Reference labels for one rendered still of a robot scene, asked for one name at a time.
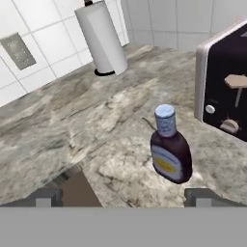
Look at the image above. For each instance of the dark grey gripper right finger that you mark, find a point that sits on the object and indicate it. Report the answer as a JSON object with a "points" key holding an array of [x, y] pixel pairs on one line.
{"points": [[200, 195]]}

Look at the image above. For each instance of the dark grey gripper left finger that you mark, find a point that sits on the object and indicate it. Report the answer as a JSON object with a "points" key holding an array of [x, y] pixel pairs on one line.
{"points": [[48, 195]]}

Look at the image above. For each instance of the dark brown syrup bottle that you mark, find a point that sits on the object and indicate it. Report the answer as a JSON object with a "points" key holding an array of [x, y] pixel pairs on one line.
{"points": [[170, 153]]}

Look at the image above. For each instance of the black and silver toaster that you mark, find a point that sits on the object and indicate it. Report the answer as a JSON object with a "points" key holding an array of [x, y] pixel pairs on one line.
{"points": [[225, 83]]}

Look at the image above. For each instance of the white paper towel roll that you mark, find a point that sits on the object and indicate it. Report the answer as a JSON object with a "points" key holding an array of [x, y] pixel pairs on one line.
{"points": [[102, 38]]}

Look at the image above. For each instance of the grey wall outlet plate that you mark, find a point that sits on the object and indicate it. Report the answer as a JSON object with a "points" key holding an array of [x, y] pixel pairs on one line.
{"points": [[17, 50]]}

